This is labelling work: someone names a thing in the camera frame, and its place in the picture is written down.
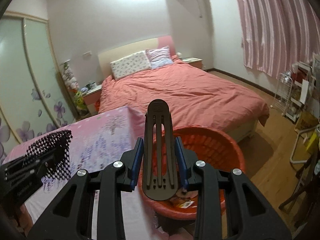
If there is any brown hair claw clip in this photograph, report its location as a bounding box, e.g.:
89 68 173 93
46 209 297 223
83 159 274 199
142 99 178 201

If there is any orange plastic trash basket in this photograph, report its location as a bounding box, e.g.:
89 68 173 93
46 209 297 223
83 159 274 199
138 126 245 220

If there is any sliding wardrobe with flower decals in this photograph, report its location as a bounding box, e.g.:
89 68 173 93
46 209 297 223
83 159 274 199
1 12 76 160

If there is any pink bedside table left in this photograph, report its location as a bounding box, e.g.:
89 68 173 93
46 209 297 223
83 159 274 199
82 85 102 115

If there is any stack of plush toys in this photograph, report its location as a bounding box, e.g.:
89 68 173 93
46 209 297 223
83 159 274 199
60 60 89 116

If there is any bed with coral duvet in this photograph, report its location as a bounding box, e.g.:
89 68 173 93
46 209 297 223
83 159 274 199
98 36 270 141

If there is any white floral pillow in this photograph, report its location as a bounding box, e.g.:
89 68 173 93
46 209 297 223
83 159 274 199
110 50 151 80

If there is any bedside table right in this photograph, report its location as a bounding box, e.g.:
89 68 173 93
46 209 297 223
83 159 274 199
182 57 203 69

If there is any pink striped pillow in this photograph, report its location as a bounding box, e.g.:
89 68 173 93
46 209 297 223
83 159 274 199
145 46 173 69

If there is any pink striped curtain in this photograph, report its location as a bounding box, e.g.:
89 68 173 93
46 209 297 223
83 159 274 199
237 0 319 78

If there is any white wire rack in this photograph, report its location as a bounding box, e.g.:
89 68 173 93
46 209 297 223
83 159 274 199
270 73 293 116

